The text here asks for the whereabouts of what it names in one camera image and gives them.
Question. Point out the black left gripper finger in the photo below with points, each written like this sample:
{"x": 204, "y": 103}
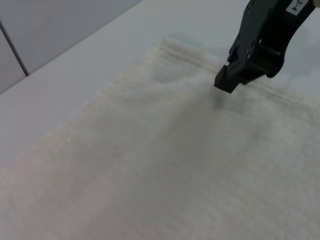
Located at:
{"x": 260, "y": 32}

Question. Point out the white ribbed towel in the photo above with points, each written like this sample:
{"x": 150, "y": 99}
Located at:
{"x": 150, "y": 162}

